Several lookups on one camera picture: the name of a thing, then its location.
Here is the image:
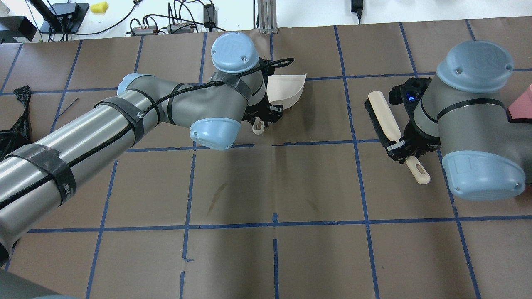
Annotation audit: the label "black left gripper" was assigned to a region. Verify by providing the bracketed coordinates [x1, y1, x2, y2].
[242, 93, 284, 127]

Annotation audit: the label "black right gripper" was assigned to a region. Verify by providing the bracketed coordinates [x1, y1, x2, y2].
[387, 77, 441, 164]

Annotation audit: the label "beige plastic dustpan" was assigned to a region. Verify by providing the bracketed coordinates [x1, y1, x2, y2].
[251, 74, 307, 135]

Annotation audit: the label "beige hand brush black bristles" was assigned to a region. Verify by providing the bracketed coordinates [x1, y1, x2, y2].
[364, 91, 431, 185]

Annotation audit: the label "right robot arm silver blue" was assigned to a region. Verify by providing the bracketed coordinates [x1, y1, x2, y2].
[388, 40, 531, 201]

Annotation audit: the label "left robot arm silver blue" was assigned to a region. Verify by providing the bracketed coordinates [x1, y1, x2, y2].
[0, 32, 294, 265]

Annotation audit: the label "pink plastic bin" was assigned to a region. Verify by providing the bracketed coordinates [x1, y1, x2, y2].
[507, 84, 532, 124]

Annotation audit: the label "black bag lined bin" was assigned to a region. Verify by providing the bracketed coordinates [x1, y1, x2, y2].
[0, 85, 32, 161]

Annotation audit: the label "black power adapter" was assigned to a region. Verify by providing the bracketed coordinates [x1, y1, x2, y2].
[203, 4, 218, 32]

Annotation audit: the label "yellow sponge block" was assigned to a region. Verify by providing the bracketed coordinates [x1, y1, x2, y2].
[90, 1, 109, 15]

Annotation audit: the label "aluminium frame post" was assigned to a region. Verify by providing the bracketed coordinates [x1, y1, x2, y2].
[256, 0, 278, 34]

